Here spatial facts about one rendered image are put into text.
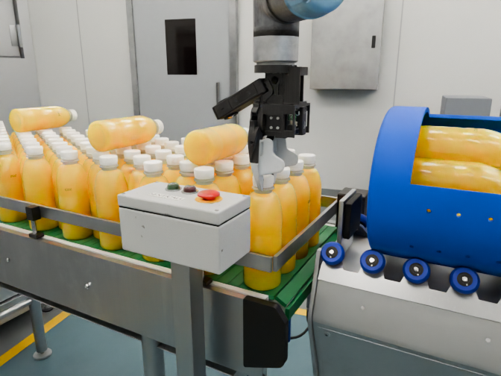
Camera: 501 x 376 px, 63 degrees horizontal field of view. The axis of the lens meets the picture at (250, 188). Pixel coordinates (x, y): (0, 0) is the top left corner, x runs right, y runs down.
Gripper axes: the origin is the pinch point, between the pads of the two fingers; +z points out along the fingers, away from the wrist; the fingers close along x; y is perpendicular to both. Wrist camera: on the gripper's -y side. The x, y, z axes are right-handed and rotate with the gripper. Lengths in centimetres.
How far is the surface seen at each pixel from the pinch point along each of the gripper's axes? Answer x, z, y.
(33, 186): -3, 9, -62
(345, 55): 312, -34, -73
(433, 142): 12.9, -7.1, 26.7
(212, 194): -13.5, -0.5, -2.3
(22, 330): 45, 110, -161
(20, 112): 14, -7, -90
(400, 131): 6.9, -9.3, 21.9
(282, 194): 5.0, 3.8, 1.7
